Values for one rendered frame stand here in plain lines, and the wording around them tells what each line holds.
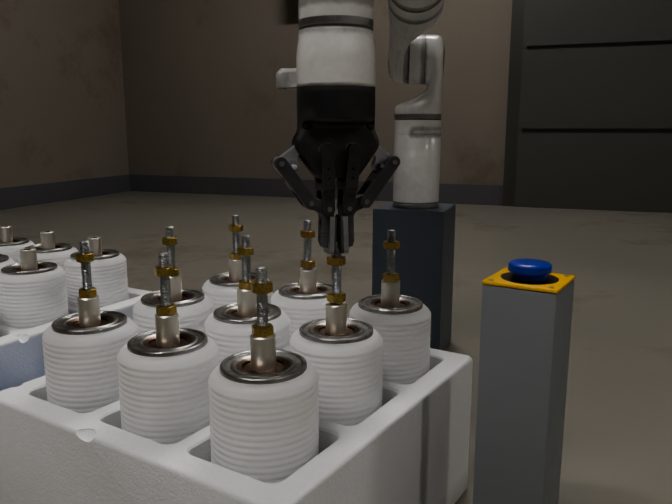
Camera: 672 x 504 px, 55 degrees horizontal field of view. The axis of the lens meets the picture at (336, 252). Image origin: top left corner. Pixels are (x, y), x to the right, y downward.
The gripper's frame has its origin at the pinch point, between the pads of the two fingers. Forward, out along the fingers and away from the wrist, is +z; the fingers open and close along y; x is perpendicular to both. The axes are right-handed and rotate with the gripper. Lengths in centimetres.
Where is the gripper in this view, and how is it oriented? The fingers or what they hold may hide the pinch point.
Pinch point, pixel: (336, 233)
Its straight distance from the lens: 63.8
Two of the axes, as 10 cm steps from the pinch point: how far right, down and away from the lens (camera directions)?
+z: 0.0, 9.8, 1.9
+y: 9.6, -0.5, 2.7
